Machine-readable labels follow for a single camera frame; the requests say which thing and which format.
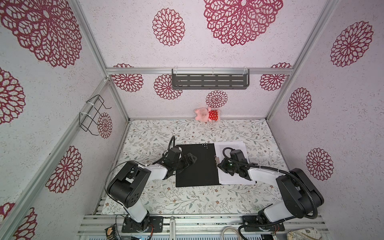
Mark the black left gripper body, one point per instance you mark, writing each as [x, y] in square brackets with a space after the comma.
[181, 164]

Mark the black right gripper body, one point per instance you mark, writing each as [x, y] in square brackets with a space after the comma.
[229, 168]

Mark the teal folder with black inside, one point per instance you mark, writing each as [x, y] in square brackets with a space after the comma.
[204, 171]

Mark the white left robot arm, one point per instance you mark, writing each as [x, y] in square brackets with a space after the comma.
[128, 184]

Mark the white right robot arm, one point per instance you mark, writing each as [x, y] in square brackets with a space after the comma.
[300, 198]

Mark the metal folder clip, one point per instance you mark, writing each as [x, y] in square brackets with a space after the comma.
[217, 160]

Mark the pink plush pig toy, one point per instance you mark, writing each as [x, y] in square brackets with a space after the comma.
[205, 115]

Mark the grey slotted wall shelf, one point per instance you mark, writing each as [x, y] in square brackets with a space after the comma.
[210, 81]

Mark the black wire wall rack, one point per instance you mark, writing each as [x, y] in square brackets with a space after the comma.
[86, 119]

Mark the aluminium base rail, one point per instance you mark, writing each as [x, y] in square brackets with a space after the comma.
[205, 226]

